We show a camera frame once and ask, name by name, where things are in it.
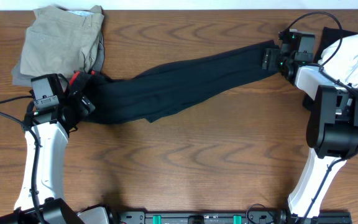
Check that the white crumpled shirt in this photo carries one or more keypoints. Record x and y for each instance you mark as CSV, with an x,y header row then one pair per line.
x,y
340,60

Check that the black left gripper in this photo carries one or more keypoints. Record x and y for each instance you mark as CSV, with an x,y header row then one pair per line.
x,y
82,109

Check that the black leggings red waistband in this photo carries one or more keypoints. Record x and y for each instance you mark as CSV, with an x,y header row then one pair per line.
x,y
170,88

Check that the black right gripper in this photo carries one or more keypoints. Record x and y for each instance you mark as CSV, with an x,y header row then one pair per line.
x,y
268,61

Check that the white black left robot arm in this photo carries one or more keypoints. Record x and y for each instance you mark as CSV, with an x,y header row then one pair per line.
x,y
41,199

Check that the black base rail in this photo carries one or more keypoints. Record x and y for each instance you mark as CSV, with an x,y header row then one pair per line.
x,y
228,218

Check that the black garment with logo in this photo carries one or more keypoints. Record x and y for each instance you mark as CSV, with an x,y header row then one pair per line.
x,y
329,36

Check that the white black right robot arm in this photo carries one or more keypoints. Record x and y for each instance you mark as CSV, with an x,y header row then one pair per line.
x,y
331,134

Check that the folded khaki pants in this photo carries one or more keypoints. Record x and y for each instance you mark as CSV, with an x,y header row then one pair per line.
x,y
63,41

